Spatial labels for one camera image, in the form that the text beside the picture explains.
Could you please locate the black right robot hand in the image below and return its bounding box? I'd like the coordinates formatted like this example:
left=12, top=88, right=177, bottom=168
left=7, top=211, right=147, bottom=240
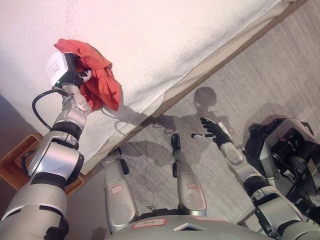
left=190, top=117, right=234, bottom=148

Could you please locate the silver robot leg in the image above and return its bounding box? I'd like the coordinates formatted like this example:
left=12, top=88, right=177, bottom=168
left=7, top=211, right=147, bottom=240
left=103, top=147, right=139, bottom=235
left=170, top=133, right=208, bottom=218

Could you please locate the black wheeled equipment cart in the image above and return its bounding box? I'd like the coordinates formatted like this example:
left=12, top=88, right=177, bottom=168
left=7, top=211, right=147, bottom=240
left=243, top=117, right=320, bottom=221

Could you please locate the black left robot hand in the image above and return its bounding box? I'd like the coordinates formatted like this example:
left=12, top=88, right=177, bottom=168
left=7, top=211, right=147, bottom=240
left=46, top=51, right=93, bottom=89

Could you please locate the white textured bed blanket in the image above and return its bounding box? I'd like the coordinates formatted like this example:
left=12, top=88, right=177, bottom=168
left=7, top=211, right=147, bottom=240
left=0, top=0, right=286, bottom=161

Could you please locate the red garment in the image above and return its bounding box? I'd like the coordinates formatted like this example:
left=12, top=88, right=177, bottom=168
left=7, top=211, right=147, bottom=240
left=53, top=38, right=123, bottom=111

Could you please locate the bed with beige duvet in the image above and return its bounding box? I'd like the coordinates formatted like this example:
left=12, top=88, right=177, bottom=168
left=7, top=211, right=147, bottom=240
left=0, top=0, right=310, bottom=176

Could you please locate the silver right robot leg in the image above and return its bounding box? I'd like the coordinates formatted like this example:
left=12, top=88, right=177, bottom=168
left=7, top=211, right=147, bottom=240
left=170, top=133, right=208, bottom=218

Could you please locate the brown wicker basket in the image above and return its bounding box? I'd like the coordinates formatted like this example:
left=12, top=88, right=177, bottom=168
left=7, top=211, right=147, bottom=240
left=0, top=133, right=84, bottom=197

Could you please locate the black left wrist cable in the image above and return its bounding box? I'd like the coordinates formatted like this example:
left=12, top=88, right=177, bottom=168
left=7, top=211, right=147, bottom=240
left=31, top=89, right=70, bottom=131

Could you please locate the silver left robot leg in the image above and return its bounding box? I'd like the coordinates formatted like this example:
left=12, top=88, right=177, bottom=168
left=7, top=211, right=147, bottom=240
left=103, top=147, right=139, bottom=235

